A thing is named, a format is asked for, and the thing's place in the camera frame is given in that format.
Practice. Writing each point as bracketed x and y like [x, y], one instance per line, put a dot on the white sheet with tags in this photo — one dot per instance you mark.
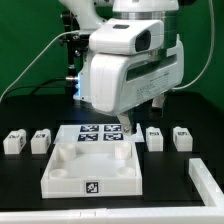
[94, 133]

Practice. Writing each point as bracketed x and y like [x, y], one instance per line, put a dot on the white square tabletop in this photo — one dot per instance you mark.
[92, 169]

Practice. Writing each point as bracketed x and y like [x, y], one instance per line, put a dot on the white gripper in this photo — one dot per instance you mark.
[119, 83]

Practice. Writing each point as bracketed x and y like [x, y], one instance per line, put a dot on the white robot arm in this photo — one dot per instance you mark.
[93, 14]

